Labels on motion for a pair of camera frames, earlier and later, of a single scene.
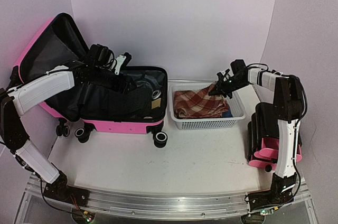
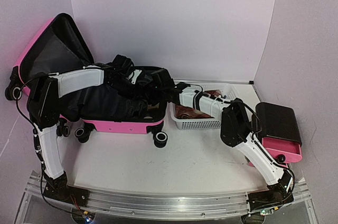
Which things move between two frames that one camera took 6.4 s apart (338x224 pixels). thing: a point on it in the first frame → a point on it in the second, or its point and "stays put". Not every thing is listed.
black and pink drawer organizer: [263, 138] stays put
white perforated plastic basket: [236, 110] stays put
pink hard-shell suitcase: [107, 95] stays put
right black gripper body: [229, 86] → [155, 96]
